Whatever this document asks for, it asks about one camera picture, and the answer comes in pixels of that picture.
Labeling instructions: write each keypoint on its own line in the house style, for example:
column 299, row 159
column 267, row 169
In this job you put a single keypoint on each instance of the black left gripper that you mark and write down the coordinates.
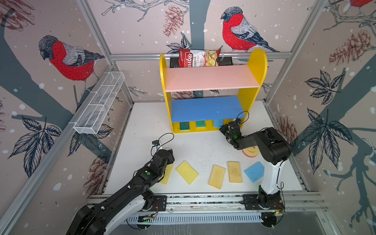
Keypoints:
column 171, row 157

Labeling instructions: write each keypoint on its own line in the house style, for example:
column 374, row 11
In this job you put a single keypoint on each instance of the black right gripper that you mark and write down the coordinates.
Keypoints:
column 222, row 129

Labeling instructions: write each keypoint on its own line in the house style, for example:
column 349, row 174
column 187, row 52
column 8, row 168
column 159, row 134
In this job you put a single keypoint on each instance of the blue sponge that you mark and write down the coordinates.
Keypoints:
column 255, row 172
column 218, row 123

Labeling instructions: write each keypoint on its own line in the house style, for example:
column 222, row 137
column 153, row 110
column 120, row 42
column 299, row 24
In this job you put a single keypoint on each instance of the light green sponge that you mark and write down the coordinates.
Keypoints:
column 200, row 124

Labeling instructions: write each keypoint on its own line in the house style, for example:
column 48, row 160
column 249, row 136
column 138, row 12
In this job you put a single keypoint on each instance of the dark green sponge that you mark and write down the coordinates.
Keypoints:
column 184, row 126

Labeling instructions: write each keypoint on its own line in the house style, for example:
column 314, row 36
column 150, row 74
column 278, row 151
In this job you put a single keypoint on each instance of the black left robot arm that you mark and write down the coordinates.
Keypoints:
column 103, row 218

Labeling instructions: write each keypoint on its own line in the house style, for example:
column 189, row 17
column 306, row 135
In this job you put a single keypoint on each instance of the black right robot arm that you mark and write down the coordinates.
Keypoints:
column 273, row 148

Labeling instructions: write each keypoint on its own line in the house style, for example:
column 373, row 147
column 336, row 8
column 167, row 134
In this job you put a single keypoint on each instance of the yellow shelf unit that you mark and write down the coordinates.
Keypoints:
column 247, row 79

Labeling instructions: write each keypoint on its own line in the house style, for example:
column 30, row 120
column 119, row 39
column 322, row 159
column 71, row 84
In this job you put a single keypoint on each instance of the round smiley face sponge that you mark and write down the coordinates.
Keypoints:
column 251, row 152

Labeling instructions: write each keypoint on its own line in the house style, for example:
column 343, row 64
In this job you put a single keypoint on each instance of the tan sponge upright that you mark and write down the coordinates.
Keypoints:
column 235, row 175

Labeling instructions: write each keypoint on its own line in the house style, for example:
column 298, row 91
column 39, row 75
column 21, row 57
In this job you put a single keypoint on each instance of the orange yellow sponge tilted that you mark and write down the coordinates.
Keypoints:
column 217, row 176

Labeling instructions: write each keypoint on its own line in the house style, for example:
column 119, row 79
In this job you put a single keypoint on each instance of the red cassava chips bag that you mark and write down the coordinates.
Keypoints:
column 198, row 58

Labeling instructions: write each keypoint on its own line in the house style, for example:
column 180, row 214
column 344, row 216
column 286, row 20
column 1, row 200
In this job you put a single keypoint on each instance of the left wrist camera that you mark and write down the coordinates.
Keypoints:
column 155, row 143

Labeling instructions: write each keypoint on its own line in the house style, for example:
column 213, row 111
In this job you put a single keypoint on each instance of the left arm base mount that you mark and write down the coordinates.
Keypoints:
column 152, row 204

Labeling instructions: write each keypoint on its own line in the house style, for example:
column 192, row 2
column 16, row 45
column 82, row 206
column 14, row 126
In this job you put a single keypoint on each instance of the black wire basket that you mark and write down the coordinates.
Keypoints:
column 225, row 61

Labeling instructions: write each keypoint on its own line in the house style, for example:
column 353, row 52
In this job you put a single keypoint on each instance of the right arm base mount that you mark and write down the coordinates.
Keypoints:
column 253, row 202

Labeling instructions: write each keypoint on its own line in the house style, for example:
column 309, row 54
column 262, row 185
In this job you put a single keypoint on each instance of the aluminium rail frame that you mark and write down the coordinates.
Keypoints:
column 291, row 201

